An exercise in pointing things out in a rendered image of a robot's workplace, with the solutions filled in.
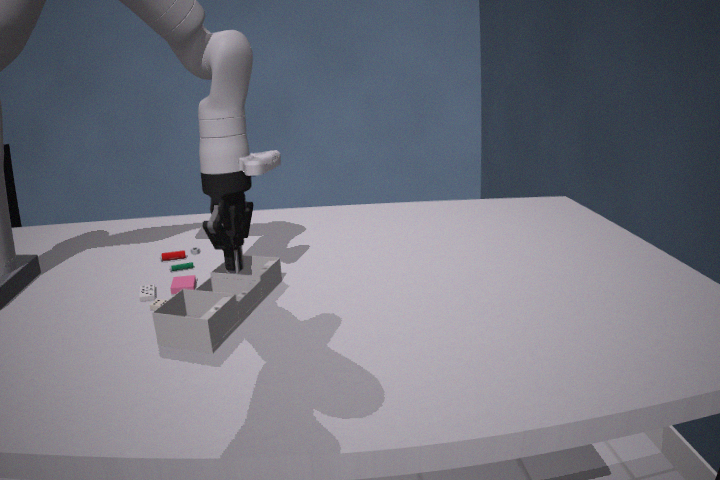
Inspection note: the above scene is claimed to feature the pink flat block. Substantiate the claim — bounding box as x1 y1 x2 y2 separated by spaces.
170 275 196 294

